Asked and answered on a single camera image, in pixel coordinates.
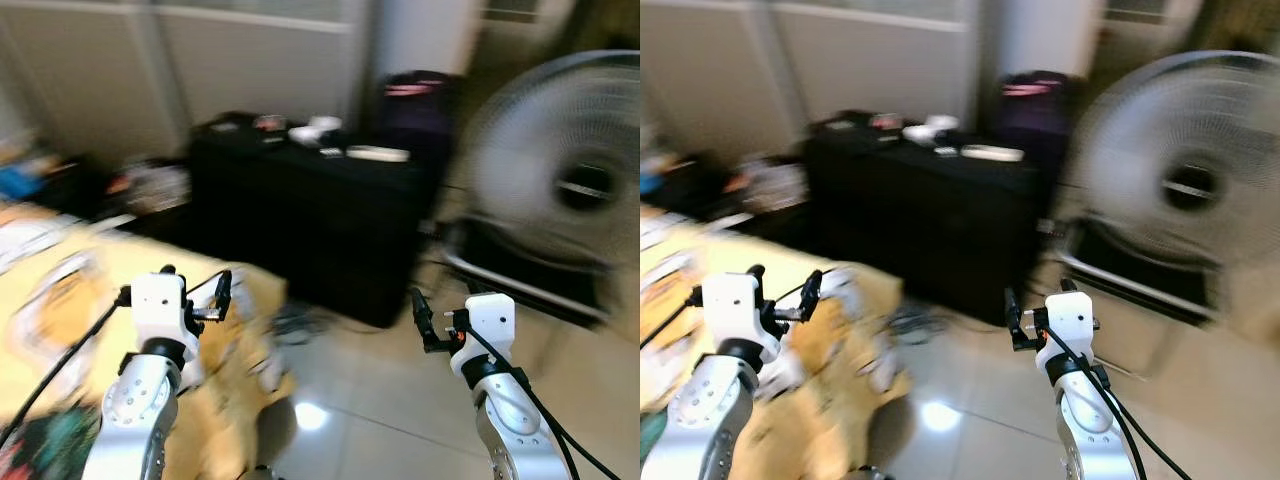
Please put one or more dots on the yellow egg cartoon blanket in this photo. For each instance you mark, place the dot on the yellow egg cartoon blanket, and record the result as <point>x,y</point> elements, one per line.
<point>820,420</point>
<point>230,420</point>

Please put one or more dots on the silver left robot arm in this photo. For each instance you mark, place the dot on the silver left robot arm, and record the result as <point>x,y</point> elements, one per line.
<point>135,410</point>
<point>715,420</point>

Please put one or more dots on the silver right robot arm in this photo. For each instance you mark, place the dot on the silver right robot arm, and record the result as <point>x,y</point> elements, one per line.
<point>515,430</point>
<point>1090,430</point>

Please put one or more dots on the black box with silver rim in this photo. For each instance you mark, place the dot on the black box with silver rim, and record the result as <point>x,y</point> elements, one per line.
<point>520,265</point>
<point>1140,275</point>

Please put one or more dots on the clear plastic bag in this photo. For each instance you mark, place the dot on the clear plastic bag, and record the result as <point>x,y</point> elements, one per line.
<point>158,188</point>
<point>775,182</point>

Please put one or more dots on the small orange item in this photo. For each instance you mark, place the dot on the small orange item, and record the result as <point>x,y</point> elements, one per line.
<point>738,184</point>
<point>118,184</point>

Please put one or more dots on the dark nightstand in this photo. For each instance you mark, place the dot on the dark nightstand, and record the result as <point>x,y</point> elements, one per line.
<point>70,190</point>
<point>700,195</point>

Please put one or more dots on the blue cup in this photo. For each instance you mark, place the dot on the blue cup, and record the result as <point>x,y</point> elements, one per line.
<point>18,183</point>
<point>650,183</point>

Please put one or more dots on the white standing fan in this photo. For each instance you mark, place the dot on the white standing fan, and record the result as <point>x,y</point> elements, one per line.
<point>540,150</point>
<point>1150,150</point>

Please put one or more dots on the white remote control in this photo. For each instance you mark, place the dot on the white remote control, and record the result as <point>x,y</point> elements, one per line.
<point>378,153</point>
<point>992,153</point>

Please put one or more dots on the dark purple bag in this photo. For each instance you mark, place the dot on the dark purple bag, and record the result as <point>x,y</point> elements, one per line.
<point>1035,120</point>
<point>415,120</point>

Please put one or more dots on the white cup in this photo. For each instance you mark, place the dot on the white cup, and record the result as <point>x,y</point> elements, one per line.
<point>930,128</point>
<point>315,128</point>

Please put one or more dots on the white sliding wardrobe doors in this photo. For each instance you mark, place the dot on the white sliding wardrobe doors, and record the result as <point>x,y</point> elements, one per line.
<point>870,60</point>
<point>250,60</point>

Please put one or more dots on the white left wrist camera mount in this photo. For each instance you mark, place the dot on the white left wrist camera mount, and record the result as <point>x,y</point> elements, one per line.
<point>158,305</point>
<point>728,305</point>

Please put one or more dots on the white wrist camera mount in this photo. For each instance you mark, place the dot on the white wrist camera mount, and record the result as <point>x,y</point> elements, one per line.
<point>728,305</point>
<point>1070,325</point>
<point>490,325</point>
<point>158,305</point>

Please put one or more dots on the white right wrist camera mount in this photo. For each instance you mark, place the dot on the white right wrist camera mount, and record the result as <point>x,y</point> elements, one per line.
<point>1070,325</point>
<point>490,325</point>

